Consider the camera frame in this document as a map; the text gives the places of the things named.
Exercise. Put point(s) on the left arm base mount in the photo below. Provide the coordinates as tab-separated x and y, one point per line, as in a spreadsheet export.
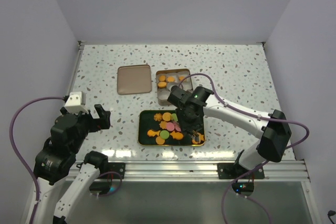
115	167

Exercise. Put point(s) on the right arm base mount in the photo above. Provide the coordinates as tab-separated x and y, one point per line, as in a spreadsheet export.
232	171

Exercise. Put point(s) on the orange fish cookie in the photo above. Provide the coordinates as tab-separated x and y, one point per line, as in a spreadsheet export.
177	135
152	133
198	139

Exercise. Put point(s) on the orange flower cookie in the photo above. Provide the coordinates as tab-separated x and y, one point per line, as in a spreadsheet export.
158	117

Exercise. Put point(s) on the orange fish cookie centre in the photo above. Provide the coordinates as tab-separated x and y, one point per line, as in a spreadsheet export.
177	135

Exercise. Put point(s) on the orange dotted cookie right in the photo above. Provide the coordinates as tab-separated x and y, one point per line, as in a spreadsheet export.
166	116

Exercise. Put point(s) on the gold cookie tin box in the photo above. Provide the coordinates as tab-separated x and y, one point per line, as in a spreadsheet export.
163	93

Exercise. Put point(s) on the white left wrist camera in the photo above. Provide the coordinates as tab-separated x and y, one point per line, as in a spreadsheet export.
76	103

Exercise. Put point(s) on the green sandwich cookie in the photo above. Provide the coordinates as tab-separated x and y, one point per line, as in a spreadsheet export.
164	134
174	117

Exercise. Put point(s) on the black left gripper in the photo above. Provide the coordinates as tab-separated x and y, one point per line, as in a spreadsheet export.
104	116

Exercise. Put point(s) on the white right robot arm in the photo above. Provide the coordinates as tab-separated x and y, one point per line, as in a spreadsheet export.
271	130

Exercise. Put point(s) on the aluminium table rail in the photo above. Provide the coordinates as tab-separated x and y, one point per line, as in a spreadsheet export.
206	171

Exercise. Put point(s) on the orange dotted round cookie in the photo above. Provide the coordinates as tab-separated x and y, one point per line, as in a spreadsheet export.
162	84

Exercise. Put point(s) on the gold tin lid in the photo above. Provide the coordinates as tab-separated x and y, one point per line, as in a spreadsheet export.
134	79

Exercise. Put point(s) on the plain orange round cookie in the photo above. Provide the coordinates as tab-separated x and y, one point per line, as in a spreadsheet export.
159	140

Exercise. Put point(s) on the orange scalloped cookie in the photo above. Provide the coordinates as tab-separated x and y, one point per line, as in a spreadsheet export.
163	124

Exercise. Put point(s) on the silver metal tongs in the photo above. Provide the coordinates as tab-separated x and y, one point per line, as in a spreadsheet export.
190	134

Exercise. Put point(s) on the dark green gold-rimmed tray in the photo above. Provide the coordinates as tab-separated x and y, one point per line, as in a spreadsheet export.
147	122

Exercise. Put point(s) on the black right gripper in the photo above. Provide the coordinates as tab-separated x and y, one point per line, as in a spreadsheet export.
186	126

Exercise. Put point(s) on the orange fish cookie left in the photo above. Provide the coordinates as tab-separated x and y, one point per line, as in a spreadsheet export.
152	133

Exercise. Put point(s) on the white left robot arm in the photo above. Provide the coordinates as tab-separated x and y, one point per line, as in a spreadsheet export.
53	164

